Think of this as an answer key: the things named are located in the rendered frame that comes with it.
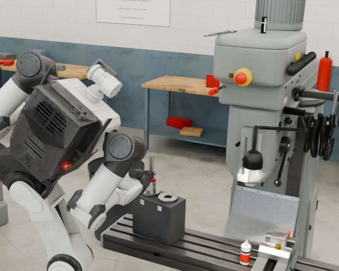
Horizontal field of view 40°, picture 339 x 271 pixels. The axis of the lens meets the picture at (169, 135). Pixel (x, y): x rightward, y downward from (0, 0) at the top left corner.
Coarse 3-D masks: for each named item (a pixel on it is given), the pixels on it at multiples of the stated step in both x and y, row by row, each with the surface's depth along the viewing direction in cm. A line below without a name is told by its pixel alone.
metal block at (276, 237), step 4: (276, 232) 194; (280, 232) 194; (272, 236) 191; (276, 236) 191; (280, 236) 191; (284, 236) 191; (272, 240) 191; (276, 240) 190; (280, 240) 190; (284, 240) 189; (284, 244) 189
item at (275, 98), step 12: (228, 84) 171; (288, 84) 170; (228, 96) 172; (240, 96) 170; (252, 96) 168; (264, 96) 167; (276, 96) 165; (288, 96) 174; (264, 108) 168; (276, 108) 166
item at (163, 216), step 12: (144, 192) 213; (156, 192) 214; (168, 192) 214; (132, 204) 216; (144, 204) 212; (156, 204) 207; (168, 204) 205; (180, 204) 208; (132, 216) 218; (144, 216) 213; (156, 216) 209; (168, 216) 204; (180, 216) 211; (132, 228) 220; (144, 228) 215; (156, 228) 210; (168, 228) 206; (180, 228) 213; (168, 240) 208
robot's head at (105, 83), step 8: (96, 72) 159; (104, 72) 160; (96, 80) 160; (104, 80) 158; (112, 80) 158; (88, 88) 161; (96, 88) 161; (104, 88) 158; (112, 88) 157; (120, 88) 162; (96, 96) 161; (112, 96) 162
